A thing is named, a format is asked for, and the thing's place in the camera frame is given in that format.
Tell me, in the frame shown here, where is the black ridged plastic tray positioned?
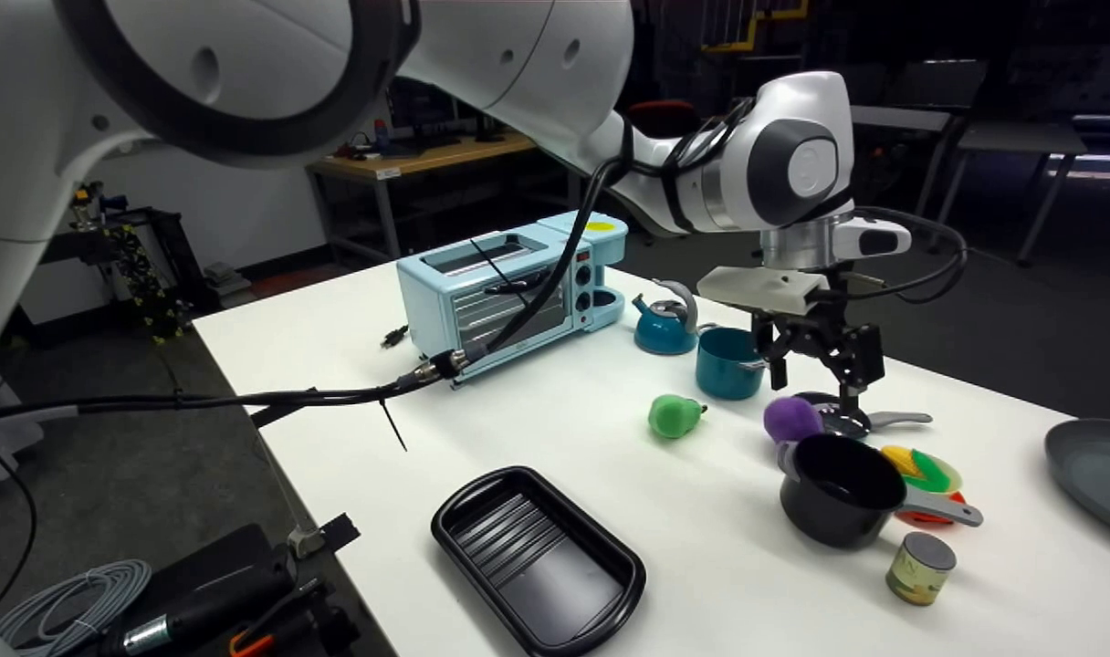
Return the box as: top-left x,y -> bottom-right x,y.
428,462 -> 648,657

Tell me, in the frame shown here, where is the black equipment case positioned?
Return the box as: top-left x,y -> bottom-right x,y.
102,523 -> 346,657

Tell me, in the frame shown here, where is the purple round toy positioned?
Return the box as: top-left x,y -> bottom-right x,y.
760,395 -> 828,448

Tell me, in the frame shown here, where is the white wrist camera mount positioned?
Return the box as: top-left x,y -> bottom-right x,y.
696,263 -> 832,316

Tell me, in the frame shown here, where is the teal toy kettle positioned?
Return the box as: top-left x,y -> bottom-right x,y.
628,282 -> 701,356

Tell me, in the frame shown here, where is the teal toy pot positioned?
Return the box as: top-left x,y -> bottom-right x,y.
693,324 -> 770,406

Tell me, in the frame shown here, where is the black toy pot grey handle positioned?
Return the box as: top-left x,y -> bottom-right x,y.
774,429 -> 984,552

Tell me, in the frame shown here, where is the large grey plate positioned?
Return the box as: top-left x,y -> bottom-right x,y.
1041,416 -> 1110,544

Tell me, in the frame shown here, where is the grey background bench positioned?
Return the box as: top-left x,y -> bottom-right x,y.
1010,108 -> 1110,269

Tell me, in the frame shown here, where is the green can with grey lid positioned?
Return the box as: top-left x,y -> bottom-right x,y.
883,528 -> 960,611

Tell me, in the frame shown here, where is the grey background table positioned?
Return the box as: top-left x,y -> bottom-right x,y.
845,102 -> 962,255

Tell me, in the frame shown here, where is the green toy pear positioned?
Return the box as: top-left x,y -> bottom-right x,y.
645,392 -> 713,446

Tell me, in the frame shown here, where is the yellow toy disc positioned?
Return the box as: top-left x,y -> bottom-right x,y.
881,443 -> 927,481

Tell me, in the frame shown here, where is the green toy disc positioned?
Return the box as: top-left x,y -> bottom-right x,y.
900,448 -> 962,496

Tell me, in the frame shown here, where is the grey coiled hose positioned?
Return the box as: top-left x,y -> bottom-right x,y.
0,557 -> 152,657

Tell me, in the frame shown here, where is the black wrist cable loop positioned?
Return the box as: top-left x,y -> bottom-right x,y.
844,201 -> 976,308

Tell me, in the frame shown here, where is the red office chair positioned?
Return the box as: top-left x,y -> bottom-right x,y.
624,94 -> 707,139

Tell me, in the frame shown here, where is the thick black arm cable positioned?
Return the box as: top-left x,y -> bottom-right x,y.
0,156 -> 638,455

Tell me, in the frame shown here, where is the yellow stepped railing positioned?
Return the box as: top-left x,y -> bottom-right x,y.
696,0 -> 816,60

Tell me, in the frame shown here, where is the wooden background table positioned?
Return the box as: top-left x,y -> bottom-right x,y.
307,128 -> 548,260

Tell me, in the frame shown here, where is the orange toy disc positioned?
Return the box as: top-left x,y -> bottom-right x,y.
895,488 -> 971,534

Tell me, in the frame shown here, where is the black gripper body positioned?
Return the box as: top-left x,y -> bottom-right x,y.
752,303 -> 888,370

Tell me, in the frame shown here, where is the black stand with chain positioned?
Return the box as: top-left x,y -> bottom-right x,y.
47,178 -> 212,342

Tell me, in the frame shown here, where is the light blue toy toaster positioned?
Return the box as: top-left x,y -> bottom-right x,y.
393,209 -> 630,388

